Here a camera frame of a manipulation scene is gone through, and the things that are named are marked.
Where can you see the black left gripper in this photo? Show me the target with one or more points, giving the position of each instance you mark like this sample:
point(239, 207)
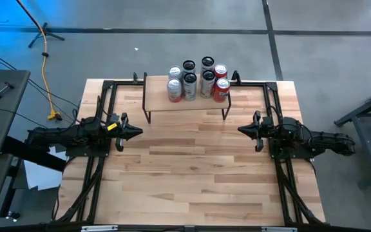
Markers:
point(121, 129)

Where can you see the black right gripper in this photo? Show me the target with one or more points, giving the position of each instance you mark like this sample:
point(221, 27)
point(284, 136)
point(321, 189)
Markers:
point(262, 130)

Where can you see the orange Fanta soda can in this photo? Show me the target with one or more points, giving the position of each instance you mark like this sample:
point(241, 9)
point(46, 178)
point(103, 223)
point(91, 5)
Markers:
point(221, 70)
point(221, 91)

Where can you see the short silver and red can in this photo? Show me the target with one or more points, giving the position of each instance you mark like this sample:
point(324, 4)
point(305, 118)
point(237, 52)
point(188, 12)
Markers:
point(174, 91)

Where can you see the tall white can red print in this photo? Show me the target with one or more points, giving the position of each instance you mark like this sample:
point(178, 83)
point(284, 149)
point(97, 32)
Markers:
point(207, 85)

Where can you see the tall white can blue print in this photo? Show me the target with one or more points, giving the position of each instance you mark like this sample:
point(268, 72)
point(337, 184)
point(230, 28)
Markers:
point(190, 87)

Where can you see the short silver and pink can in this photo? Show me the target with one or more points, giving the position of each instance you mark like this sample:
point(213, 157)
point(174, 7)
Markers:
point(175, 71)

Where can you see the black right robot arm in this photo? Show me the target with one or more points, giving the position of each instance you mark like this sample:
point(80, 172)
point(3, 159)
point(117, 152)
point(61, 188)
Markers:
point(320, 140)

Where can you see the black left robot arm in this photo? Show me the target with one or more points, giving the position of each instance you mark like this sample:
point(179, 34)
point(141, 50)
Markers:
point(66, 135)

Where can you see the black table edge clamp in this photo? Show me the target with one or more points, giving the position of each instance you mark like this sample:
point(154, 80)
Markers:
point(236, 77)
point(135, 77)

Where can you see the black beam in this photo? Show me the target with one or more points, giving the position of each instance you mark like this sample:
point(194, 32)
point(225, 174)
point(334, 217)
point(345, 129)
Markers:
point(34, 156)

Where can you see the white paper sheet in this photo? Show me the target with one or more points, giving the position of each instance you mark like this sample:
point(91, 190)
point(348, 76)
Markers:
point(40, 175)

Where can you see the grey desk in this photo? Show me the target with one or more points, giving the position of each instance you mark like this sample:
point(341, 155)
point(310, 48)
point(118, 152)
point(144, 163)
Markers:
point(5, 106)

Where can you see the black tripod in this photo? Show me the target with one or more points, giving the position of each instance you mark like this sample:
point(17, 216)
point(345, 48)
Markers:
point(45, 32)

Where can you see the wooden shelf black metal frame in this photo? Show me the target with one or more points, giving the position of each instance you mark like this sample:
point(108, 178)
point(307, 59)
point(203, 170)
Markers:
point(156, 96)

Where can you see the black aluminium table frame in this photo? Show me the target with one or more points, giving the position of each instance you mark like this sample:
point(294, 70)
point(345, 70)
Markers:
point(108, 84)

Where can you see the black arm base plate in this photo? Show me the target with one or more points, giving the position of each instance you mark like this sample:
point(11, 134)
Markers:
point(299, 155)
point(76, 153)

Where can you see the silver metal bracket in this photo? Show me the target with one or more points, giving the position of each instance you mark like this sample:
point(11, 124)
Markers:
point(279, 229)
point(99, 228)

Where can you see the black floor stand frame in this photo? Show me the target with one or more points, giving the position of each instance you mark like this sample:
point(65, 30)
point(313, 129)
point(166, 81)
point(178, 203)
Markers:
point(10, 193)

